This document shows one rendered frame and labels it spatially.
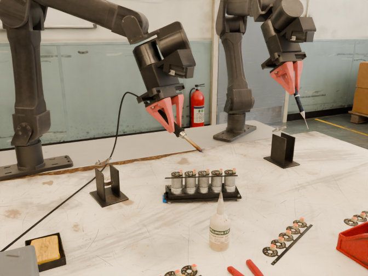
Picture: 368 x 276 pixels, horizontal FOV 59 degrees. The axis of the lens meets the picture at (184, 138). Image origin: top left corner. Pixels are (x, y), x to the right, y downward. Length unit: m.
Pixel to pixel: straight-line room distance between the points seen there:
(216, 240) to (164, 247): 0.09
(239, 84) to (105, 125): 2.39
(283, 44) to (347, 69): 4.10
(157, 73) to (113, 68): 2.56
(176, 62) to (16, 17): 0.36
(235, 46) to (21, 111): 0.68
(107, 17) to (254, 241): 0.53
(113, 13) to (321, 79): 4.06
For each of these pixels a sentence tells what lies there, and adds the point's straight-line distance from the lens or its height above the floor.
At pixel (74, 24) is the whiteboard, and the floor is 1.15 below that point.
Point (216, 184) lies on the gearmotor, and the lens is 0.69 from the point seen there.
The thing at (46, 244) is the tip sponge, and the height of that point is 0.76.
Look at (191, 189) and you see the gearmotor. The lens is 0.69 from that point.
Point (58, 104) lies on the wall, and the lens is 3.26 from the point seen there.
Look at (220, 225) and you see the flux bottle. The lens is 0.54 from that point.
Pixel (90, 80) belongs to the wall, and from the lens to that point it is 3.25.
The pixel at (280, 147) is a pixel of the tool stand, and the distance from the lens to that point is 0.91.
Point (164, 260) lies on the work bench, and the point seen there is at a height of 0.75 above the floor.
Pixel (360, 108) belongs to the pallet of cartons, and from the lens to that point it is 4.56.
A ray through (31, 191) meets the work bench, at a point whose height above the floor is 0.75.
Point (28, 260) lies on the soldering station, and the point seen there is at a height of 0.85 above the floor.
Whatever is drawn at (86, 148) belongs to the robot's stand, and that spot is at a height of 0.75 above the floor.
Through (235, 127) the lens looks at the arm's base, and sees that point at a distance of 1.13.
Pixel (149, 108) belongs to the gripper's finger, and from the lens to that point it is 0.74.
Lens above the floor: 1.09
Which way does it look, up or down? 18 degrees down
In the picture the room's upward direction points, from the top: straight up
